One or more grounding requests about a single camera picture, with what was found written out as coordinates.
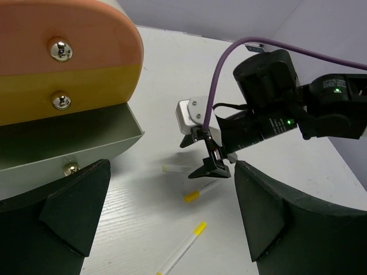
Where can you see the grey-green organizer bottom drawer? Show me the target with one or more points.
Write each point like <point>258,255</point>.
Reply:
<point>37,152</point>

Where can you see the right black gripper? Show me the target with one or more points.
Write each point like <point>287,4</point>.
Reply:
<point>240,131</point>

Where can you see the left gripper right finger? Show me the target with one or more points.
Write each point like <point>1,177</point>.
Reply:
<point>291,232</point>

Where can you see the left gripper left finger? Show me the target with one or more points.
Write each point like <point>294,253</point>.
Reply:
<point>50,230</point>

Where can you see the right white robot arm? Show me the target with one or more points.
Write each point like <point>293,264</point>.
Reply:
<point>333,105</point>

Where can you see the blue logo sticker right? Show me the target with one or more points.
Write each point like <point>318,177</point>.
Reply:
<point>254,47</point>

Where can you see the white pen orange-yellow cap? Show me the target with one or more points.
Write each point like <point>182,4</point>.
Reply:
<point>197,193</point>

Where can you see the cream round drawer organizer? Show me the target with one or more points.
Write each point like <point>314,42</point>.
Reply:
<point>120,5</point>

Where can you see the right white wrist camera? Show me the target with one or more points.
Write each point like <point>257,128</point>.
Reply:
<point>191,112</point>

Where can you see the white pen pale yellow cap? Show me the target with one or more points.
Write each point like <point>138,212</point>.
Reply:
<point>170,168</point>

